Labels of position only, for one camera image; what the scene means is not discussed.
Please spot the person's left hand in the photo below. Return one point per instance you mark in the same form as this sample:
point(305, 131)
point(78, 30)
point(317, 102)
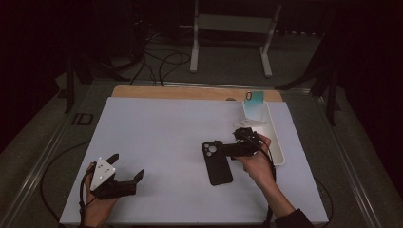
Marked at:
point(96, 209)

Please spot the pink blue gradient phone case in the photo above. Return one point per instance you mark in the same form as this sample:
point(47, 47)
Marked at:
point(256, 96)

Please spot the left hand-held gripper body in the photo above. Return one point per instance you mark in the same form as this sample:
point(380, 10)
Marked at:
point(114, 190)

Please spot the white metal stand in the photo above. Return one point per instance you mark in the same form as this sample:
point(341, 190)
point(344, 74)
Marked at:
point(234, 23)

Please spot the black phone case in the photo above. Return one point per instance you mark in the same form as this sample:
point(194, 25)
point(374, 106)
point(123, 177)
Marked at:
point(218, 172)

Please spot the white table mat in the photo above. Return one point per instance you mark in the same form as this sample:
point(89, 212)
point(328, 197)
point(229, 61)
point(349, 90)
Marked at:
point(158, 126)

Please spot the black rectangular floor bracket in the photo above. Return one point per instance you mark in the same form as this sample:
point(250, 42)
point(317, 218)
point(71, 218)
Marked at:
point(77, 119)

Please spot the black stand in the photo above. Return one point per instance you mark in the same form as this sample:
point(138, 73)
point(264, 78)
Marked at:
point(69, 95)
point(331, 104)

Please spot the dark round table grommet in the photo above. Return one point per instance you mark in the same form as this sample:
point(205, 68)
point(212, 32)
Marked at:
point(230, 99)

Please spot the white long plastic tray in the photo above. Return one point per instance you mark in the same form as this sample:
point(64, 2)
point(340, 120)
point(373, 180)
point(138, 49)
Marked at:
point(275, 148)

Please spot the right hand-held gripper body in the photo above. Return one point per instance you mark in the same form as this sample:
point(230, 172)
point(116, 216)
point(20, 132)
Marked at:
point(245, 148)

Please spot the person's right hand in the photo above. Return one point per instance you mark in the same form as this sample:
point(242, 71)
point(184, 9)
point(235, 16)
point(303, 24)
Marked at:
point(259, 167)

